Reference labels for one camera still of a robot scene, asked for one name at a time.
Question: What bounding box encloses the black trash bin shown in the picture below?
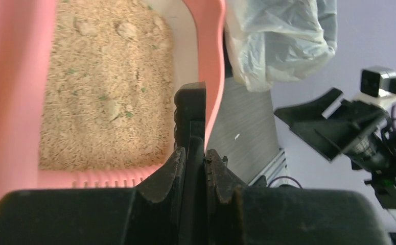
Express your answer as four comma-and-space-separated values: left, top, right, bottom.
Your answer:
222, 32, 233, 79

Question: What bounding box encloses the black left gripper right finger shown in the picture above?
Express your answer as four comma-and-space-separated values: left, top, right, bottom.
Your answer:
205, 150, 391, 244

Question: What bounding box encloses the pink litter box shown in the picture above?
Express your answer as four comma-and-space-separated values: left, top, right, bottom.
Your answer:
0, 1, 226, 199

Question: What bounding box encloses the black litter scoop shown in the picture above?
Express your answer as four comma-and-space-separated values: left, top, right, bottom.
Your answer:
174, 82, 207, 244

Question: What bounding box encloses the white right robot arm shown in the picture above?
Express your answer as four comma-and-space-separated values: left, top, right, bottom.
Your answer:
274, 88, 396, 220

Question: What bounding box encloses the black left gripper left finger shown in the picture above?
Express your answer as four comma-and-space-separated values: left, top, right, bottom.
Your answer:
0, 147, 186, 244

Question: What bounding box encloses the beige cat litter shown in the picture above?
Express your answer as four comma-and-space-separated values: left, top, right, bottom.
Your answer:
38, 1, 174, 171

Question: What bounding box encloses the white plastic bin liner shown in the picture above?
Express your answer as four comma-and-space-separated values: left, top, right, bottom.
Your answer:
224, 0, 337, 92

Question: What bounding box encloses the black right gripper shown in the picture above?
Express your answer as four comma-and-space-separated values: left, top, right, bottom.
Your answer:
274, 88, 388, 162

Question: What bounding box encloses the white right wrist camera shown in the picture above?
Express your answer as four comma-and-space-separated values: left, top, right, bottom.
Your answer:
353, 66, 396, 110

